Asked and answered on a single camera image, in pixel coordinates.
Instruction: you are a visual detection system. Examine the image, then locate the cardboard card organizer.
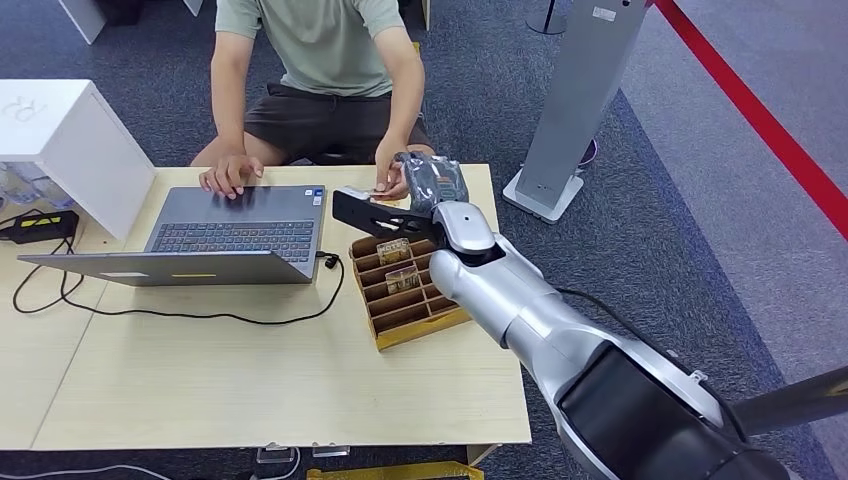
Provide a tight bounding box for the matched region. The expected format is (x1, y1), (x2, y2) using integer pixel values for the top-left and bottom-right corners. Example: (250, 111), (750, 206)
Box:
(348, 234), (474, 353)

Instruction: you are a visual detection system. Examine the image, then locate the grey gate pillar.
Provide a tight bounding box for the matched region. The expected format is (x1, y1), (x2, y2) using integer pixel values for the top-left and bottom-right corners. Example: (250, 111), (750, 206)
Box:
(501, 0), (655, 226)

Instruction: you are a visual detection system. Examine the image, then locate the white furniture piece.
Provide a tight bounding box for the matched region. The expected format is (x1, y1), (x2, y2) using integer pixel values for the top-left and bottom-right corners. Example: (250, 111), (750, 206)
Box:
(57, 0), (108, 47)

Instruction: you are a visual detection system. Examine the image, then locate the person's left hand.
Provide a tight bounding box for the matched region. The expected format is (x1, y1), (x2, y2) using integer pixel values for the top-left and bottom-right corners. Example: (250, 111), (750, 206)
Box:
(370, 142), (412, 203)

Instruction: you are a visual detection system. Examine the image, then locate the red floor tape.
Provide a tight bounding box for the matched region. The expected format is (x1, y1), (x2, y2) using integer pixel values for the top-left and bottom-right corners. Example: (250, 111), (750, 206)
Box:
(651, 0), (848, 244)

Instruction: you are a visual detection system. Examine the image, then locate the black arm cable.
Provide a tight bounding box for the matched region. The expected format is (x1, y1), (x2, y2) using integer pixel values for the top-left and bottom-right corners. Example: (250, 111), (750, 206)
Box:
(555, 286), (751, 440)

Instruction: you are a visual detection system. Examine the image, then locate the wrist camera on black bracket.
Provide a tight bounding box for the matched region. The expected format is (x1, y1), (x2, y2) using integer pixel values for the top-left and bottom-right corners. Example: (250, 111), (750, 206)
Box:
(331, 186), (440, 242)

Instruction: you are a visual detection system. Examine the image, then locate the white box cabinet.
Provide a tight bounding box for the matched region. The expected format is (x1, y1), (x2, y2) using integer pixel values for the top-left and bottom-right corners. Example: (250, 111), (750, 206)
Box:
(0, 78), (158, 242)

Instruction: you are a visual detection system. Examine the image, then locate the yellow floor tape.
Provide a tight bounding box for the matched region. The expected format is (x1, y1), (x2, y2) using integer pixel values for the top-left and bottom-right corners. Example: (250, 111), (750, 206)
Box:
(305, 460), (486, 480)

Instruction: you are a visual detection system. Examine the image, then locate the black laptop charger cable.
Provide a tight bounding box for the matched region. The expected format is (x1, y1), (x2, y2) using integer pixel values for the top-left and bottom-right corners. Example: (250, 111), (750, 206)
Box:
(11, 233), (347, 327)

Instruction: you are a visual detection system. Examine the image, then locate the dark grey pole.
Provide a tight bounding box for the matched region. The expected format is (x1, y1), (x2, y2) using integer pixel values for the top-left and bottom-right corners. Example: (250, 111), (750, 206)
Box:
(728, 366), (848, 439)

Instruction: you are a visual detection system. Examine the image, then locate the person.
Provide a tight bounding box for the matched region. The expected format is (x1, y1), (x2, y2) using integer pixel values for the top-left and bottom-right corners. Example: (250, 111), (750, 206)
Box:
(190, 0), (437, 203)

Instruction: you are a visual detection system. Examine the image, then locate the black round stand base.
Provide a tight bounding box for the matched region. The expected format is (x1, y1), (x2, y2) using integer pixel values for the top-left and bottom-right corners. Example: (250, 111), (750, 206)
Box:
(525, 0), (572, 36)

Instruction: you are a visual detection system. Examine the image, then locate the person's right hand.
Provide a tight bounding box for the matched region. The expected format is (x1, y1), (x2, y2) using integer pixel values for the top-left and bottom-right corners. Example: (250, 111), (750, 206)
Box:
(197, 153), (266, 201)

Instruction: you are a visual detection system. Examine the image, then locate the grey laptop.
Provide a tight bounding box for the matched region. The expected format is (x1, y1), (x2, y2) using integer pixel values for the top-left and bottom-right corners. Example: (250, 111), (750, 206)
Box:
(17, 184), (328, 288)

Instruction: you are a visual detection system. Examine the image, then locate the clear plastic bottle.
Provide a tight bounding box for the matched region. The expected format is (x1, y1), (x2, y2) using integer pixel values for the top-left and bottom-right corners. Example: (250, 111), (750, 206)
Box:
(0, 161), (76, 212)

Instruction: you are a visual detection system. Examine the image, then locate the black power adapter yellow label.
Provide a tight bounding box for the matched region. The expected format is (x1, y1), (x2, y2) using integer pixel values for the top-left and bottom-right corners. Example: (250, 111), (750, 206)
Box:
(0, 209), (81, 246)

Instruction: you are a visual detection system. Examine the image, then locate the white floor cable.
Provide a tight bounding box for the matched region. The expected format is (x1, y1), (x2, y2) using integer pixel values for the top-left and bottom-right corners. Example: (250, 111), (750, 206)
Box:
(0, 462), (175, 480)

